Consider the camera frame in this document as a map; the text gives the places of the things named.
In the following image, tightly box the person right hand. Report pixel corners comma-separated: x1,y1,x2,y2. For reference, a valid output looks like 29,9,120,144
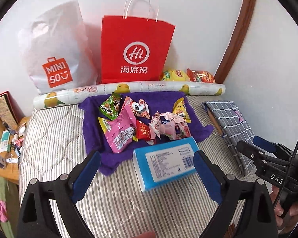
270,185,298,233

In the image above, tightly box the grey checked folded cloth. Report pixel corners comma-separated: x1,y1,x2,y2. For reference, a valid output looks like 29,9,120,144
201,101,255,177

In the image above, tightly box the pale pink snack packet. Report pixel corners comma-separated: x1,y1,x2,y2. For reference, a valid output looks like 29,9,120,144
161,112,191,139

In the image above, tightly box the blue tissue pack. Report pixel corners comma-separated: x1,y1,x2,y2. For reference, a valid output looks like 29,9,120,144
132,137,199,192

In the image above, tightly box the wooden bedside table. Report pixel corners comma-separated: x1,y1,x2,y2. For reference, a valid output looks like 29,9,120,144
0,116,32,185

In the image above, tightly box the yellow triangular snack packet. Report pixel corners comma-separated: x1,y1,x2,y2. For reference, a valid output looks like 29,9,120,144
172,97,191,123

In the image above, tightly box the pink peach snack packet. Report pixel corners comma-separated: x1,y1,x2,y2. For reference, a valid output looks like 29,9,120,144
160,119,179,141

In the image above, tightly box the orange red chips bag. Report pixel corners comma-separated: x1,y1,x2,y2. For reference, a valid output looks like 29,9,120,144
186,68,215,83

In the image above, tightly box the pink white snack packet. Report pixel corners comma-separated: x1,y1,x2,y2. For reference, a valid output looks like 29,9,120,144
148,111,161,140

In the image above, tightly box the purple towel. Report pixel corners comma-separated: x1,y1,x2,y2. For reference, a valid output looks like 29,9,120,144
78,91,214,176

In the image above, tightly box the yellow chips bag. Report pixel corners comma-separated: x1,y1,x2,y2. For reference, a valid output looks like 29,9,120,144
159,69,190,82

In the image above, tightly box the red small snack packet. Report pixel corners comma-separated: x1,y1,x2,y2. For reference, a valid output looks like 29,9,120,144
136,120,151,141

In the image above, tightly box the patterned box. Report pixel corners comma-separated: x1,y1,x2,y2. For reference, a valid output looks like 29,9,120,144
0,91,20,129

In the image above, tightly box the brown cartoon snack packet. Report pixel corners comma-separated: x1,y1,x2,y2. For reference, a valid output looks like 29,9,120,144
130,99,150,119

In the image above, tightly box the lemon print rolled mat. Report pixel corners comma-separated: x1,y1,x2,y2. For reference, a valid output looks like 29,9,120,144
33,81,226,110

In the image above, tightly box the pink yellow snack bag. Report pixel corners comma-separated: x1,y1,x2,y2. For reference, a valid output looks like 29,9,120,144
98,106,136,154

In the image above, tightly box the green snack packet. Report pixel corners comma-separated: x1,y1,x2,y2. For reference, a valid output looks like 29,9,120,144
99,92,122,120

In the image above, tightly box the red paper bag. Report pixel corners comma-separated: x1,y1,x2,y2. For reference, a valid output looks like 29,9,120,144
101,0,175,83

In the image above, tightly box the white Miniso plastic bag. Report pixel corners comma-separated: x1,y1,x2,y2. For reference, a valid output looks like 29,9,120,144
17,1,98,94

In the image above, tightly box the brown wooden door frame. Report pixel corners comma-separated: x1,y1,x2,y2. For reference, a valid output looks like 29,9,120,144
214,0,256,84

